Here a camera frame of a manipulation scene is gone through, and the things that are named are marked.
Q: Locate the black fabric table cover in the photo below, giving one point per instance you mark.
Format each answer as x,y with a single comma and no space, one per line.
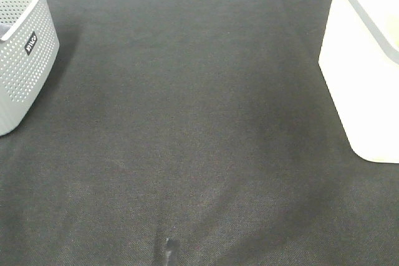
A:
191,132

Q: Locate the white plastic bin grey rim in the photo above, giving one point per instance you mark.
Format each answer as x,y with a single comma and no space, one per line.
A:
359,61

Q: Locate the grey perforated plastic basket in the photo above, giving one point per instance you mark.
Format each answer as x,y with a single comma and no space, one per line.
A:
29,46

